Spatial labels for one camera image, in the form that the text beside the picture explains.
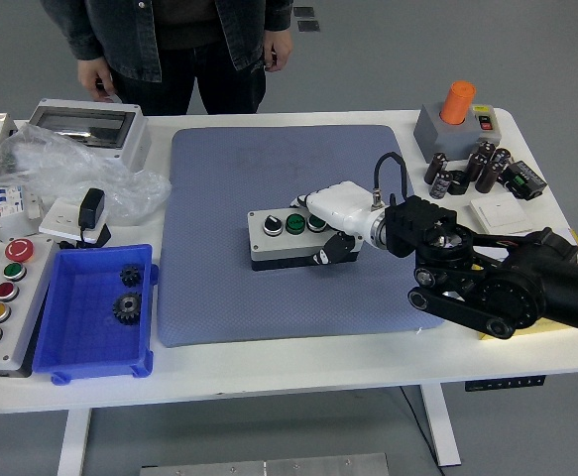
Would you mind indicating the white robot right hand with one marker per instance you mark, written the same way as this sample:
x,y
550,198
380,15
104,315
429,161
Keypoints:
x,y
340,203

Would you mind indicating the white table leg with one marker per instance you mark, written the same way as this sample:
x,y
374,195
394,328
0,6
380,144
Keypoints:
x,y
442,426
74,441

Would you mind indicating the orange cylinder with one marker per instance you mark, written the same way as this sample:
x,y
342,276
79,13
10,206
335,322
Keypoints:
x,y
457,101

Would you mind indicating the white switch with red button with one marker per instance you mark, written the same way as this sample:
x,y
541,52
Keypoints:
x,y
486,121

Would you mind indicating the grey block base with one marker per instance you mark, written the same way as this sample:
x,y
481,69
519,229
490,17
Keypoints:
x,y
447,141

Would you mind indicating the clear plastic bag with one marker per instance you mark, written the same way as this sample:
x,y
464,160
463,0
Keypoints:
x,y
70,163

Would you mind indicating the large black gear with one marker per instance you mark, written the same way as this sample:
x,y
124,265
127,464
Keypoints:
x,y
127,308

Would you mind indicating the dark capacitor with grey print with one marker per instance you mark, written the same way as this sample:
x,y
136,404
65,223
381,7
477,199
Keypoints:
x,y
441,186

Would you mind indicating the person's right hand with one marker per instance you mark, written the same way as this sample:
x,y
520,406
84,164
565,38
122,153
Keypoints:
x,y
92,77

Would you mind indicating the white circuit breaker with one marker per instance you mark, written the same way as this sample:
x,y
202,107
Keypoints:
x,y
6,198

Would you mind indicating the yellow and white cardboard box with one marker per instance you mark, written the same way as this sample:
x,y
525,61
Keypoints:
x,y
553,329

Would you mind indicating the grey five-button control box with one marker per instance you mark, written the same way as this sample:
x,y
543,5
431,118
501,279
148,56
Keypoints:
x,y
26,307

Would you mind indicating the grey enclosure with clear window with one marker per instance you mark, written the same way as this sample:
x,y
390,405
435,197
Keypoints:
x,y
135,141

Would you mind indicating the dark floor plate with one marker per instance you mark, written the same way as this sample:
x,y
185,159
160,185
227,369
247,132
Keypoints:
x,y
303,12
308,26

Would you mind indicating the grey-blue padded mat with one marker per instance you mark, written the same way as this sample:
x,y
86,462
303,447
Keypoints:
x,y
219,287

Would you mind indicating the grey four-button control box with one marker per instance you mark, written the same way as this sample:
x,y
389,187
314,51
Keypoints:
x,y
268,248

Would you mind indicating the dark cylindrical capacitor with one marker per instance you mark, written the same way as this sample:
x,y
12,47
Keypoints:
x,y
487,150
437,168
501,157
474,166
488,177

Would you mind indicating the person's left hand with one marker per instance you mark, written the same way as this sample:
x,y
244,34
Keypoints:
x,y
279,47

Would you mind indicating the white wall switch plate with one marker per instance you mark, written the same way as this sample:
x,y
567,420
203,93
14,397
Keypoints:
x,y
499,213

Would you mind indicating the black table control panel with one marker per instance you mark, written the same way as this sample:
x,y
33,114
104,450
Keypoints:
x,y
504,384

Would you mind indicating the blue plastic bin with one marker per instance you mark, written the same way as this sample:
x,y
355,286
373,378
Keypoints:
x,y
80,342

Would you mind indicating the black power adapter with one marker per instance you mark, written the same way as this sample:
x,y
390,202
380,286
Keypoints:
x,y
91,205

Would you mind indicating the black module with green terminals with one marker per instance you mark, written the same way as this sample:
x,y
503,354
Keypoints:
x,y
524,178

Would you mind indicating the white wall socket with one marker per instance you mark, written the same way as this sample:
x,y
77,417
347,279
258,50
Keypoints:
x,y
55,218

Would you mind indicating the person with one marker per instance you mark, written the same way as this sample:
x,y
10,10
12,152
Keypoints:
x,y
194,74

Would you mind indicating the small black gear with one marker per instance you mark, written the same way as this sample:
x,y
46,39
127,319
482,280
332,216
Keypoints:
x,y
132,276

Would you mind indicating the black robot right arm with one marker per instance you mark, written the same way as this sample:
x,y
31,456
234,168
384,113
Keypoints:
x,y
516,287

